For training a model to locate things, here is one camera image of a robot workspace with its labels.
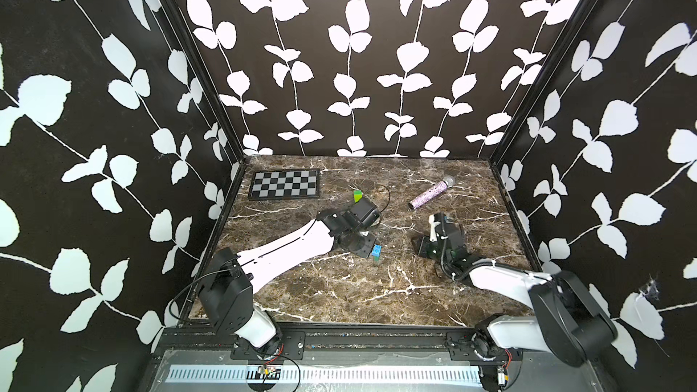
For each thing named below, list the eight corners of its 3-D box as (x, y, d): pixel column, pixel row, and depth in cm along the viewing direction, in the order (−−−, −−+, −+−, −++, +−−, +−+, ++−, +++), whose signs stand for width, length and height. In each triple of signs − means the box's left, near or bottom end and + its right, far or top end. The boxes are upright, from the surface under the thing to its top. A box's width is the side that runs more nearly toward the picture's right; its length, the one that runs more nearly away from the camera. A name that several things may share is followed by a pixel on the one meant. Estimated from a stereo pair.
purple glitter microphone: (412, 212, 106) (414, 205, 102) (406, 205, 107) (408, 199, 104) (453, 186, 114) (456, 180, 111) (447, 181, 116) (450, 174, 113)
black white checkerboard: (249, 200, 108) (247, 196, 105) (255, 175, 116) (253, 170, 114) (319, 197, 109) (318, 193, 107) (320, 173, 117) (320, 168, 115)
